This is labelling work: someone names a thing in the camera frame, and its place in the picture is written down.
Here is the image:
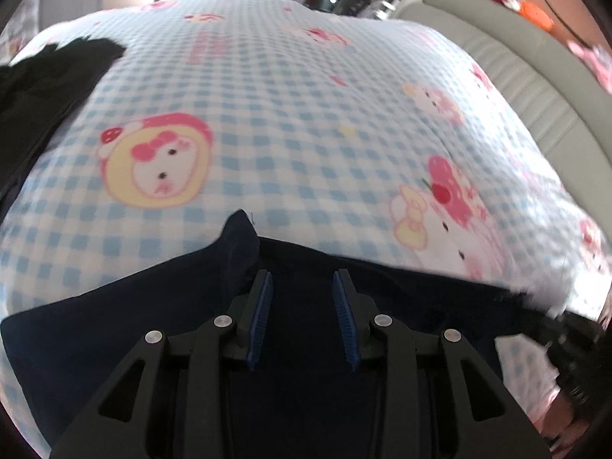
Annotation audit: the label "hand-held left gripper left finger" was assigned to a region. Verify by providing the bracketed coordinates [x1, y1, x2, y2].
[50, 270, 274, 459]

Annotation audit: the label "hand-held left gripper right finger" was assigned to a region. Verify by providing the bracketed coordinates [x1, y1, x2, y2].
[332, 269, 550, 459]

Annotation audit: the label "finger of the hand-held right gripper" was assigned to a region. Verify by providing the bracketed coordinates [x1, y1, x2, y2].
[495, 296, 562, 347]

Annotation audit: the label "navy white-striped shorts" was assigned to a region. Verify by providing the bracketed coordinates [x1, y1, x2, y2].
[0, 208, 565, 459]

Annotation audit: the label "checked cartoon printed blanket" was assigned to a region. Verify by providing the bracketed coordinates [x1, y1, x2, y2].
[0, 0, 612, 441]

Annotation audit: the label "grey padded bed headboard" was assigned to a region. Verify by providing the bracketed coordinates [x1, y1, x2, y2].
[397, 0, 612, 230]

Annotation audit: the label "pink plush toy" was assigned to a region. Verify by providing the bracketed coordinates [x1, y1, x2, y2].
[566, 41, 612, 94]

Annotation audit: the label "orange plush toy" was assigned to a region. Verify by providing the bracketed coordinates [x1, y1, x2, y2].
[519, 1, 555, 32]

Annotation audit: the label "black garment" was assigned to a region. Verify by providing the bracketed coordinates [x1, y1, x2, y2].
[0, 38, 127, 221]

